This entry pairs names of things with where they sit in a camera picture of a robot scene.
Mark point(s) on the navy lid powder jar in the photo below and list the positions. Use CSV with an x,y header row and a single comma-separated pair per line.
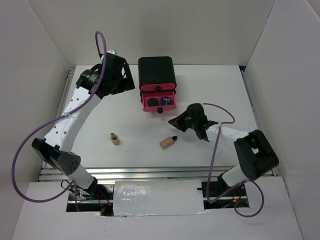
x,y
166,101

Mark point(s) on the black lid powder jar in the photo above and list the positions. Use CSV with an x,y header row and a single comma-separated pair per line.
x,y
153,102

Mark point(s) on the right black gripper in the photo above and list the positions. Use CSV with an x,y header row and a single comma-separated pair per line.
x,y
178,121

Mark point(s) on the black drawer organizer cabinet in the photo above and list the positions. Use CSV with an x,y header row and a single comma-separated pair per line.
x,y
156,70

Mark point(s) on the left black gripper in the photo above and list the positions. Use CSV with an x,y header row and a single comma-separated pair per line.
x,y
126,83

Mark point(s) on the white foil covered panel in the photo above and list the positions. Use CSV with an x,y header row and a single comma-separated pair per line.
x,y
157,198

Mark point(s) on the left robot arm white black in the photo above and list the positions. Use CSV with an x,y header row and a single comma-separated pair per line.
x,y
55,148

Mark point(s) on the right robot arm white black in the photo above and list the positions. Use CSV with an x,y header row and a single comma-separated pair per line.
x,y
255,154

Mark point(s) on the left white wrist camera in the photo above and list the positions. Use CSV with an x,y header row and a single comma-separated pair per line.
x,y
112,52

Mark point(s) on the pink drawer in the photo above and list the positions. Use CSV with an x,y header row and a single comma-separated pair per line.
x,y
159,95
157,87

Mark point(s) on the upright foundation pump bottle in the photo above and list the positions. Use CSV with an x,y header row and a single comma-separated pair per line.
x,y
114,139

